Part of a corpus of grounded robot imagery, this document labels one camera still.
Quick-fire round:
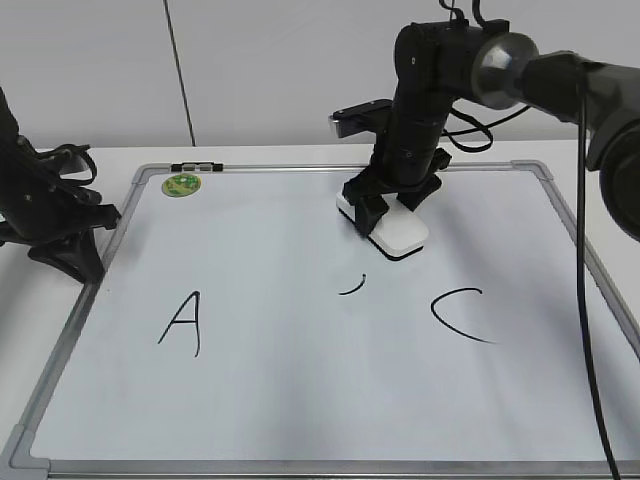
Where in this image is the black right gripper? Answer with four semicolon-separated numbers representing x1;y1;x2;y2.
342;139;451;238

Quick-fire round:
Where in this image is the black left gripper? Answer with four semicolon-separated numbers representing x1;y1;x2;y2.
1;137;121;284

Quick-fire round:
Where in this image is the white whiteboard eraser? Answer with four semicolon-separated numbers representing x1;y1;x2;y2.
335;193;430;261

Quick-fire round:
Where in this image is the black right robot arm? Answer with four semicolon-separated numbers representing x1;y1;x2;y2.
332;18;639;238

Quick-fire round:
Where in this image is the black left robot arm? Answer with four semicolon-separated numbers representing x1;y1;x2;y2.
1;97;121;283

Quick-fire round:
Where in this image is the green round magnet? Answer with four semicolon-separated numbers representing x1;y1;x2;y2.
161;173;202;198

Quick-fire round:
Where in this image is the black grey board hanger clip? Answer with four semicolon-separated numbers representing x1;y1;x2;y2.
170;162;224;173

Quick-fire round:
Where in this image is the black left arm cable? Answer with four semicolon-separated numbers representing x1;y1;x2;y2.
30;143;99;194

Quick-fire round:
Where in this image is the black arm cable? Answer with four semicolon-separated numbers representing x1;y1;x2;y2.
30;143;99;194
439;0;624;480

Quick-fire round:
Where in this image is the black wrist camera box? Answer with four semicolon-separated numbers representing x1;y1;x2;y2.
329;99;392;139

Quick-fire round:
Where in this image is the white whiteboard grey frame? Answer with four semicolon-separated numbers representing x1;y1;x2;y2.
1;161;609;479

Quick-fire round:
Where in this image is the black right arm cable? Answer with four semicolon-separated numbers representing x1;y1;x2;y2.
439;0;624;480

